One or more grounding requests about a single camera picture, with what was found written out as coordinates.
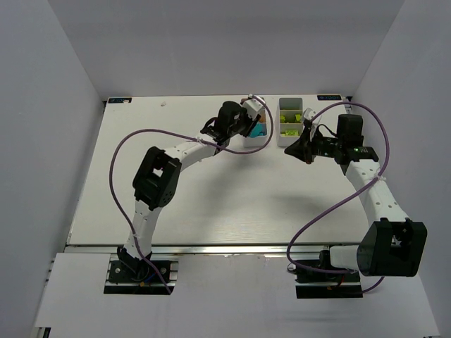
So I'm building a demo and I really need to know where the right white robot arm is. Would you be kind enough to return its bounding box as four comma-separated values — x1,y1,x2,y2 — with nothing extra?
285,114,427,277

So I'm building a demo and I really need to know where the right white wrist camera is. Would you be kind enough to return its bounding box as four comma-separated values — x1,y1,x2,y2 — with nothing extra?
301,108,321,142

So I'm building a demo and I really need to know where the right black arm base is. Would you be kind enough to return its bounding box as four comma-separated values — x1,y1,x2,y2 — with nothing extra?
287,263,363,299

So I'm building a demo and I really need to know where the left white sorting container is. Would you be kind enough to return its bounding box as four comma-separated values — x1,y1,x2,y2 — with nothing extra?
242,120,268,148

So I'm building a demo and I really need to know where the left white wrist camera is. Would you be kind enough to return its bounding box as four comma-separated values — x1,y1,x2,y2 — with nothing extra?
241,97,266,122

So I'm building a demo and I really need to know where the right white sorting container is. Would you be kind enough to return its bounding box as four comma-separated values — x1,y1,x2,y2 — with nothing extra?
276,97,303,148

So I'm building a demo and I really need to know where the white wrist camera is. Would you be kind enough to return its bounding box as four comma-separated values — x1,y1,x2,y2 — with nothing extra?
301,108,321,142
241,97,266,122

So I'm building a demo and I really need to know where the white sorting container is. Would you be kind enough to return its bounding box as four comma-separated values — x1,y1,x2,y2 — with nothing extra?
242,120,268,148
276,97,303,148

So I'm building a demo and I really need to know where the aluminium table rail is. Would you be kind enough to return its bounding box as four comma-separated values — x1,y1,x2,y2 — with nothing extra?
65,242,364,257

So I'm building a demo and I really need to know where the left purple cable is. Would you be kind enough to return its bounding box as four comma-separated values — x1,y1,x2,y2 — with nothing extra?
109,96,274,296

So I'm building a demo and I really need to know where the cyan arched lego brick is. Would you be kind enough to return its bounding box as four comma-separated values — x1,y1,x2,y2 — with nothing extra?
249,123,267,138

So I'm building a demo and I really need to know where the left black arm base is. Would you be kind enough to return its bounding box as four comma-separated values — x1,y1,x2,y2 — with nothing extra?
104,246,178,296

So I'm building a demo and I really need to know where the pale green 2x2 lego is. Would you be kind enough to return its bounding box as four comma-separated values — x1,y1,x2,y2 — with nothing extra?
281,129,299,137

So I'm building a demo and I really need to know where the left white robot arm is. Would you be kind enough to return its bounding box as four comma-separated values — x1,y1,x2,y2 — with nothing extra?
118,99,265,274

